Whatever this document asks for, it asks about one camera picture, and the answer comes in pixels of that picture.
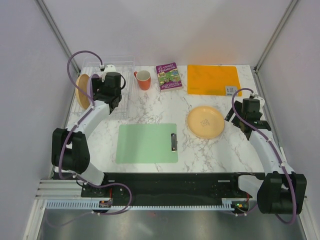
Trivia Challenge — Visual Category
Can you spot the right aluminium frame post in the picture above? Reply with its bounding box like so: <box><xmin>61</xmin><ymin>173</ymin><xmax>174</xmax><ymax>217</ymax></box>
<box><xmin>253</xmin><ymin>0</ymin><xmax>300</xmax><ymax>73</ymax></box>

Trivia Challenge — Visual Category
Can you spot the white slotted cable duct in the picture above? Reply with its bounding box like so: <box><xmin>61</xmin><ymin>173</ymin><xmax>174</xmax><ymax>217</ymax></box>
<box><xmin>45</xmin><ymin>198</ymin><xmax>234</xmax><ymax>211</ymax></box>

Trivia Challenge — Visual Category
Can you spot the small white label card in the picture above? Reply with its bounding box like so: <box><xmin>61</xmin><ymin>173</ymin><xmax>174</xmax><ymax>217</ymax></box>
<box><xmin>225</xmin><ymin>86</ymin><xmax>238</xmax><ymax>96</ymax></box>

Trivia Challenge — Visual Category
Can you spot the orange mat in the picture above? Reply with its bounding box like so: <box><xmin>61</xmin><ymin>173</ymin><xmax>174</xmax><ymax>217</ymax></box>
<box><xmin>187</xmin><ymin>65</ymin><xmax>241</xmax><ymax>96</ymax></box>

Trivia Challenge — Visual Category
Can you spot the orange mug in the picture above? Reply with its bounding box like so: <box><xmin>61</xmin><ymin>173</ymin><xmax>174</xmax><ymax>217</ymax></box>
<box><xmin>133</xmin><ymin>70</ymin><xmax>151</xmax><ymax>91</ymax></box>

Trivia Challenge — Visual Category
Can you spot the white wire dish rack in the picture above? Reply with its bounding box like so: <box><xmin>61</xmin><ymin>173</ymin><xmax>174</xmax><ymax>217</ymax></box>
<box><xmin>80</xmin><ymin>55</ymin><xmax>140</xmax><ymax>120</ymax></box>

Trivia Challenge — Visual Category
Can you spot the green clipboard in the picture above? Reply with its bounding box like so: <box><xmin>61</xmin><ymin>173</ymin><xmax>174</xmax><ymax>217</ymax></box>
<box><xmin>115</xmin><ymin>123</ymin><xmax>178</xmax><ymax>164</ymax></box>

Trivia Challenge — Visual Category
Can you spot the yellow plate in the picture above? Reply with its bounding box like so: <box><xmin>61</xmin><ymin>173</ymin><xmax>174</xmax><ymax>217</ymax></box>
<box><xmin>186</xmin><ymin>106</ymin><xmax>225</xmax><ymax>139</ymax></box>

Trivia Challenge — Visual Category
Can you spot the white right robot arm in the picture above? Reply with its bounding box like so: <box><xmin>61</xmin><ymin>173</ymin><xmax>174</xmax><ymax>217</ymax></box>
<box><xmin>225</xmin><ymin>96</ymin><xmax>307</xmax><ymax>216</ymax></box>

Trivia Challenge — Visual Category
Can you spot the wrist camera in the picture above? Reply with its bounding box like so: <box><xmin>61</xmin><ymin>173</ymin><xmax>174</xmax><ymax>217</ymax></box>
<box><xmin>100</xmin><ymin>64</ymin><xmax>116</xmax><ymax>73</ymax></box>
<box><xmin>250</xmin><ymin>93</ymin><xmax>266</xmax><ymax>108</ymax></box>

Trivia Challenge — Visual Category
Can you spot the aluminium frame post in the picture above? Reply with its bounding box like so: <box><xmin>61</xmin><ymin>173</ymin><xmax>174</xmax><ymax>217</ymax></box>
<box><xmin>35</xmin><ymin>0</ymin><xmax>72</xmax><ymax>59</ymax></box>
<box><xmin>253</xmin><ymin>0</ymin><xmax>300</xmax><ymax>73</ymax></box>

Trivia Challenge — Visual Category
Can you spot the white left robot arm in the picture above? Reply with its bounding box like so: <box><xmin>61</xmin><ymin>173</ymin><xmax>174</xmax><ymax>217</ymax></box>
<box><xmin>51</xmin><ymin>72</ymin><xmax>126</xmax><ymax>197</ymax></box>

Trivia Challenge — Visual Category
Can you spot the tan plate in rack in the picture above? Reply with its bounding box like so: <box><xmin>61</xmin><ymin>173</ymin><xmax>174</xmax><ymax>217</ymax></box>
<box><xmin>75</xmin><ymin>74</ymin><xmax>90</xmax><ymax>110</ymax></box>

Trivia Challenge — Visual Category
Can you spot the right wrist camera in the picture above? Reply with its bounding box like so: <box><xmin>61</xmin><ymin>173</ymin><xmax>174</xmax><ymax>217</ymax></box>
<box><xmin>250</xmin><ymin>93</ymin><xmax>266</xmax><ymax>108</ymax></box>

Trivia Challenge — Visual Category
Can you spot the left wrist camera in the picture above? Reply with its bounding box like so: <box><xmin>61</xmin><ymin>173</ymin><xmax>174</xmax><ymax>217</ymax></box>
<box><xmin>100</xmin><ymin>64</ymin><xmax>116</xmax><ymax>73</ymax></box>

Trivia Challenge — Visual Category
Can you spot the purple plate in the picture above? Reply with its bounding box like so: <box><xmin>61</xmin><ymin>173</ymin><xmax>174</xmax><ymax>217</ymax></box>
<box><xmin>86</xmin><ymin>73</ymin><xmax>100</xmax><ymax>102</ymax></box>

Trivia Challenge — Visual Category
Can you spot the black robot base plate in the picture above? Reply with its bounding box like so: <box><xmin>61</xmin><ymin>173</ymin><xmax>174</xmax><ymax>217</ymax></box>
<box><xmin>81</xmin><ymin>172</ymin><xmax>248</xmax><ymax>206</ymax></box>

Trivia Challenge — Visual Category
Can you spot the left aluminium frame post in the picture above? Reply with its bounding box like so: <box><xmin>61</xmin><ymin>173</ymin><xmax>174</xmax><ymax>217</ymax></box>
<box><xmin>35</xmin><ymin>0</ymin><xmax>72</xmax><ymax>59</ymax></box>

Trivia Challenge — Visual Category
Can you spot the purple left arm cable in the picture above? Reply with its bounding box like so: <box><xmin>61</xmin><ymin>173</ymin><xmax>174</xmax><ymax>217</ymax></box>
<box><xmin>44</xmin><ymin>50</ymin><xmax>133</xmax><ymax>229</ymax></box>

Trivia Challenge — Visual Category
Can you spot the purple paperback book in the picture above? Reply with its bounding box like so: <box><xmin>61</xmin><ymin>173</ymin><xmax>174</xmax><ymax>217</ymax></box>
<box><xmin>155</xmin><ymin>62</ymin><xmax>183</xmax><ymax>93</ymax></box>

